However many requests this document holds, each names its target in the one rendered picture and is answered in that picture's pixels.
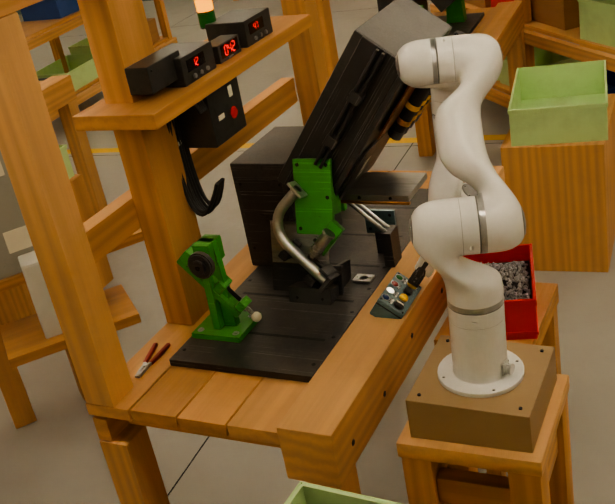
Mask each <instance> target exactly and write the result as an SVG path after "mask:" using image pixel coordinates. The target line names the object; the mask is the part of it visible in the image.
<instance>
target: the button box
mask: <svg viewBox="0 0 615 504"><path fill-rule="evenodd" d="M396 275H401V276H402V277H403V280H399V279H398V278H397V277H396ZM408 280H409V279H408V278H407V277H405V276H404V275H402V274H401V273H399V272H397V273H396V274H395V276H394V277H393V278H392V280H391V281H390V283H389V284H388V286H387V287H386V288H385V290H384V291H383V293H382V294H381V295H380V297H379V298H378V300H377V302H376V303H375V305H374V306H373V308H372V309H371V311H370V314H371V315H372V316H374V317H379V318H391V319H402V318H403V316H404V315H405V313H406V312H407V310H408V309H409V307H410V306H411V304H412V303H413V301H414V299H415V298H416V296H417V295H418V293H419V292H420V290H421V288H422V287H421V286H418V288H416V289H412V288H411V289H412V290H413V293H412V294H411V295H408V294H406V293H405V292H404V289H405V287H409V286H408V284H407V283H408ZM392 281H396V282H397V283H398V286H394V285H393V284H392ZM388 287H390V288H392V289H393V290H394V293H390V292H388V290H387V288H388ZM402 293H404V294H406V295H407V296H408V301H406V302H404V301H402V300H401V299H400V298H399V296H400V294H402ZM383 294H386V295H388V296H389V300H386V299H384V298H383V296H382V295H383ZM396 300H401V301H402V302H403V303H404V307H403V308H402V309H399V308H397V307H396V306H395V304H394V303H395V301H396Z"/></svg>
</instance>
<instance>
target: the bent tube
mask: <svg viewBox="0 0 615 504"><path fill-rule="evenodd" d="M286 185H287V186H288V187H289V188H290V190H289V191H288V193H287V194H286V195H285V196H284V197H283V199H282V200H281V201H280V202H279V204H278V205H277V207H276V208H275V211H274V214H273V220H272V224H273V231H274V234H275V237H276V239H277V241H278V243H279V244H280V245H281V247H282V248H283V249H284V250H285V251H287V252H288V253H289V254H290V255H291V256H292V257H293V258H294V259H295V260H296V261H297V262H298V263H299V264H300V265H301V266H302V267H303V268H304V269H306V270H307V271H308V272H309V273H310V274H311V275H312V276H313V277H314V278H315V279H316V280H317V281H318V282H319V283H320V284H321V285H322V284H323V283H324V281H325V280H326V279H327V278H326V277H325V276H324V275H323V274H322V273H320V272H319V270H320V268H319V267H318V266H317V265H316V264H315V263H314V262H313V261H311V260H309V259H308V257H307V256H306V255H305V254H304V253H303V252H302V251H301V250H300V249H299V248H298V247H297V246H296V245H295V244H294V243H293V242H292V241H291V240H290V239H289V238H288V237H287V235H286V233H285V230H284V226H283V219H284V215H285V213H286V211H287V210H288V208H289V207H290V206H291V205H292V204H293V202H294V201H295V200H296V199H297V198H299V199H301V198H303V197H306V196H307V195H308V194H307V193H306V192H305V191H304V190H303V189H302V188H301V186H300V185H299V184H298V183H297V182H296V181H292V182H288V183H287V184H286Z"/></svg>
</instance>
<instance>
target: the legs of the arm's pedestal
mask: <svg viewBox="0 0 615 504"><path fill-rule="evenodd" d="M401 458H402V464H403V471H404V477H405V483H406V489H407V495H408V501H409V504H574V494H573V477H572V461H571V445H570V428H569V412H568V395H567V398H566V402H565V405H564V408H563V411H562V415H561V418H560V421H559V425H558V428H557V431H556V434H555V438H554V441H553V444H552V447H551V451H550V454H549V457H548V461H547V464H546V467H545V470H544V474H543V476H542V477H537V476H530V475H523V474H516V473H509V472H508V477H507V476H500V475H493V474H486V473H479V472H478V468H474V467H467V466H460V465H453V464H446V463H439V462H432V461H425V460H418V459H411V458H404V457H401Z"/></svg>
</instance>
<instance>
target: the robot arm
mask: <svg viewBox="0 0 615 504"><path fill-rule="evenodd" d="M395 58H396V59H395V66H396V71H397V74H398V76H399V78H400V79H401V81H402V82H403V83H405V84H406V85H408V86H411V87H414V88H430V92H431V103H432V114H433V125H434V135H435V145H436V160H435V164H434V167H433V170H432V173H431V177H430V182H429V188H428V202H426V203H423V204H421V205H420V206H418V207H417V208H416V209H415V210H414V212H413V213H412V215H411V218H410V219H409V235H410V240H411V242H412V245H413V246H414V248H415V250H416V251H417V253H418V254H419V255H420V258H419V260H418V261H417V263H416V265H415V270H414V272H413V273H412V275H411V277H410V278H409V280H408V283H410V284H411V285H413V286H414V287H416V288H418V286H419V285H420V283H421V282H422V280H423V279H424V277H425V276H426V277H427V278H429V277H430V276H431V275H432V273H433V272H434V271H435V270H436V271H437V272H438V273H439V274H440V275H441V277H442V278H443V281H444V283H445V288H446V295H447V306H448V318H449V329H450V340H451V352H452V353H451V354H449V355H447V356H446V357H445V358H444V359H443V360H442V361H441V362H440V364H439V366H438V371H437V373H438V379H439V381H440V383H441V384H442V385H443V387H444V388H446V389H447V390H449V391H450V392H452V393H454V394H457V395H460V396H464V397H470V398H488V397H494V396H499V395H502V394H505V393H507V392H509V391H511V390H513V389H514V388H516V387H517V386H518V385H519V384H520V383H521V381H522V380H523V378H524V365H523V362H522V361H521V359H520V358H519V357H518V356H517V355H515V354H514V353H512V352H510V351H508V350H507V341H506V323H505V306H504V290H503V281H502V277H501V275H500V273H499V272H498V271H497V270H496V269H494V268H492V267H490V266H488V265H485V264H482V263H479V262H476V261H473V260H470V259H468V258H466V257H463V256H464V255H475V254H485V253H495V252H503V251H507V250H510V249H513V248H515V247H516V246H518V245H519V244H520V243H521V242H522V240H523V238H524V236H525V234H526V219H525V214H524V212H523V209H522V207H521V205H520V203H519V202H518V200H517V198H516V197H515V195H514V194H513V193H512V191H511V190H510V189H509V188H508V186H507V185H506V184H505V183H504V181H503V180H502V179H501V178H500V176H499V175H498V174H497V172H496V171H495V169H494V167H493V166H492V164H491V162H490V159H489V157H488V154H487V151H486V147H485V142H484V135H483V128H482V120H481V104H482V102H483V100H484V98H485V96H486V95H487V93H488V92H489V91H490V89H491V88H492V87H493V85H494V84H495V82H496V81H497V79H498V78H499V75H500V73H501V70H502V66H503V53H502V50H501V46H500V44H499V43H498V42H497V41H496V40H495V39H494V38H493V37H491V36H489V35H487V34H481V33H474V34H462V35H453V36H445V37H437V38H429V39H421V40H415V41H411V42H409V43H406V44H405V45H403V46H402V47H401V48H400V49H399V51H398V52H397V55H396V57H395ZM463 182H465V183H463ZM418 269H419V270H418Z"/></svg>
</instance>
